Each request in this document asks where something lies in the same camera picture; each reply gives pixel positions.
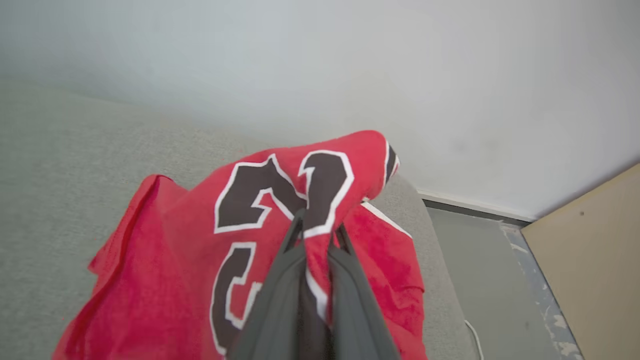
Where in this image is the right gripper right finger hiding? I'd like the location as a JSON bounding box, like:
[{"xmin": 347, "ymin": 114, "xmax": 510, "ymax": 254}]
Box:
[{"xmin": 327, "ymin": 225, "xmax": 401, "ymax": 360}]

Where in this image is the red jersey with black lettering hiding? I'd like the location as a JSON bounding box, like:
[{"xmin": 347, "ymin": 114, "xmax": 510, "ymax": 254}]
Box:
[{"xmin": 52, "ymin": 130, "xmax": 427, "ymax": 360}]

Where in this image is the beige wooden panel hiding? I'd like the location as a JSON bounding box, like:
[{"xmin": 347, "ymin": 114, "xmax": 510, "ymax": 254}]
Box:
[{"xmin": 520, "ymin": 162, "xmax": 640, "ymax": 360}]

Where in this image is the white skirting board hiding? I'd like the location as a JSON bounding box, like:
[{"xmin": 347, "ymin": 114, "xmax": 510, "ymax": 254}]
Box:
[{"xmin": 416, "ymin": 189, "xmax": 537, "ymax": 223}]

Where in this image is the white floor cable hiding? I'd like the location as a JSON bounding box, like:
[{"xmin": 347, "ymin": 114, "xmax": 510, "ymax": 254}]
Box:
[{"xmin": 464, "ymin": 320, "xmax": 485, "ymax": 360}]

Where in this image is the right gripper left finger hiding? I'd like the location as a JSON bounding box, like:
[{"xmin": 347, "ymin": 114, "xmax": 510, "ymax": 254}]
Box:
[{"xmin": 227, "ymin": 207, "xmax": 308, "ymax": 360}]

